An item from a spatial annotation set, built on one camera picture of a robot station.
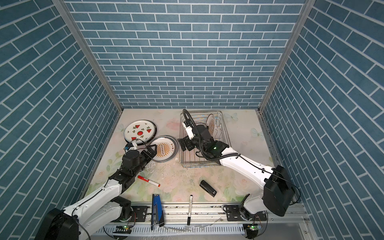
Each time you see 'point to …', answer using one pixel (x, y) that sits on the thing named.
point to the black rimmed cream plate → (146, 142)
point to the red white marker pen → (146, 179)
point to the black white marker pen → (190, 210)
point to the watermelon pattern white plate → (143, 130)
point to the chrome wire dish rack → (189, 158)
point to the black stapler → (208, 188)
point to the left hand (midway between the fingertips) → (155, 149)
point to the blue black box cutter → (157, 215)
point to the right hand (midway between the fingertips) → (184, 133)
